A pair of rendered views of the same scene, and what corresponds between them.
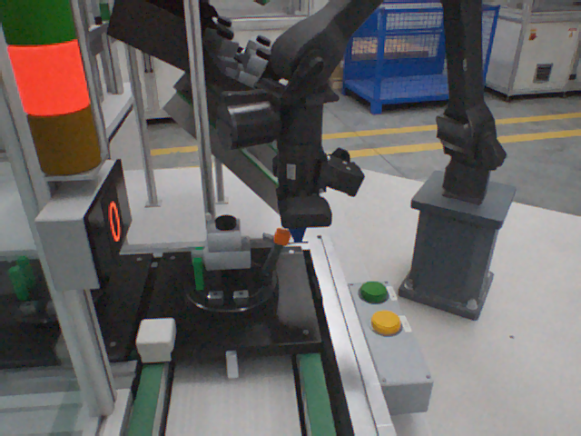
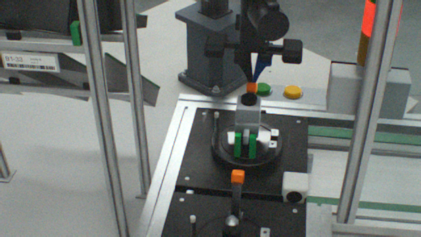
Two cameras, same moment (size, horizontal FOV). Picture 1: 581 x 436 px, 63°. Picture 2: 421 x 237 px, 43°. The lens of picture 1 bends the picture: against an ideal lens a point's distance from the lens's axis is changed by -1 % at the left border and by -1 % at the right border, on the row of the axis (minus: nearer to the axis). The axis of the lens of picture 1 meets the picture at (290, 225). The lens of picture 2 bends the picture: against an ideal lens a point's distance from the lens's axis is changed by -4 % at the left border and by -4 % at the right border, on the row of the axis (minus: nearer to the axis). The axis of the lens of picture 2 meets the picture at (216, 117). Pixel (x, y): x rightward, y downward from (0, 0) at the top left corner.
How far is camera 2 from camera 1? 1.05 m
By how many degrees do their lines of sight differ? 62
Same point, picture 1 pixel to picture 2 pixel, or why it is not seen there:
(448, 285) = (236, 70)
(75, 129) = not seen: hidden behind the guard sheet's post
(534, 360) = (289, 71)
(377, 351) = (314, 101)
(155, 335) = (302, 180)
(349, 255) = (156, 111)
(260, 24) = not seen: outside the picture
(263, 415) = (337, 164)
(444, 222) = (230, 33)
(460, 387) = not seen: hidden behind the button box
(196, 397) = (319, 192)
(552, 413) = (325, 79)
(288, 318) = (283, 126)
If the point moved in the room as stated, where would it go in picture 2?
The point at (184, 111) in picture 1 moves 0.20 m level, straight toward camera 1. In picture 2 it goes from (111, 68) to (229, 68)
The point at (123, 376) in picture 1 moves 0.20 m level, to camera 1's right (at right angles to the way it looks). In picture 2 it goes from (320, 209) to (329, 139)
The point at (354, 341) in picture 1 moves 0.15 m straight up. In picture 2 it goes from (304, 108) to (312, 49)
